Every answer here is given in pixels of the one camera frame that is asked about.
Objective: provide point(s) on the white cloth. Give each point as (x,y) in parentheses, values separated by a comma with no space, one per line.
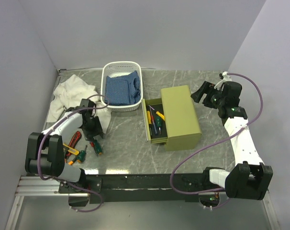
(69,94)

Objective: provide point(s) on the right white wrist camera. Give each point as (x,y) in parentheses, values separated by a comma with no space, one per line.
(224,78)

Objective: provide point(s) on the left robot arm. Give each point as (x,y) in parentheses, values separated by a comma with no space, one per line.
(45,151)

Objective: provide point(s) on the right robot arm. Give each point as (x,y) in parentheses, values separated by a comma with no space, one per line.
(250,177)

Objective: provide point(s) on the orange handled pliers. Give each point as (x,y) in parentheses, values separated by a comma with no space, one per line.
(73,160)

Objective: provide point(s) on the blue red handled screwdriver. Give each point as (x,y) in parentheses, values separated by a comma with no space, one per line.
(153,123)

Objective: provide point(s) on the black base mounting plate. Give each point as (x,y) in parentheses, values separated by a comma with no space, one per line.
(191,185)

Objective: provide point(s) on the stubby green screwdriver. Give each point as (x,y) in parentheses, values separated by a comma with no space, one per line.
(82,155)

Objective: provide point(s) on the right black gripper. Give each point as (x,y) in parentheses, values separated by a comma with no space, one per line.
(206,87)

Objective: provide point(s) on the olive green metal drawer box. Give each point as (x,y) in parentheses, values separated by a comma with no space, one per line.
(182,125)

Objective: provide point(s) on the yellow short screwdriver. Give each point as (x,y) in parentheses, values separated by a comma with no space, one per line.
(149,122)

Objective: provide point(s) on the white plastic perforated basket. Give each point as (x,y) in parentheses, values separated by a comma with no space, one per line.
(120,68)

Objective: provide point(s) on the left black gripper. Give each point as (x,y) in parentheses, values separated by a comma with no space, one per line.
(97,130)

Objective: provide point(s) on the yellow precision screwdriver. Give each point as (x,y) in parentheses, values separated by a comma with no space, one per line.
(158,113)

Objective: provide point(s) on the aluminium frame rail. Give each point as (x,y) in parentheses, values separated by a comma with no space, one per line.
(39,189)

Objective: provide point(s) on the blue checkered cloth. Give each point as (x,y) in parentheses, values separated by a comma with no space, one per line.
(123,90)

